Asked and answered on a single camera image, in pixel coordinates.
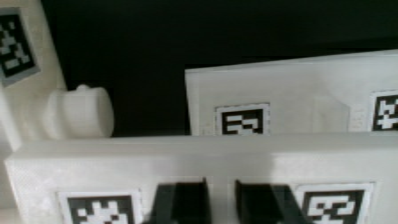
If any white cabinet door panel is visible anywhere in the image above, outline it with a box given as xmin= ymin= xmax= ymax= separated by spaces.
xmin=5 ymin=133 xmax=398 ymax=224
xmin=184 ymin=50 xmax=398 ymax=135

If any white cabinet body box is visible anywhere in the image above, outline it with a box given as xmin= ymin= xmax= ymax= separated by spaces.
xmin=0 ymin=0 xmax=113 ymax=149

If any gripper left finger with black tip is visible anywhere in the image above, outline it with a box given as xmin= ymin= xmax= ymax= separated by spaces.
xmin=141 ymin=180 xmax=211 ymax=224

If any gripper right finger with black tip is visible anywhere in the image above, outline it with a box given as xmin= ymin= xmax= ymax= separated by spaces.
xmin=234 ymin=180 xmax=308 ymax=224

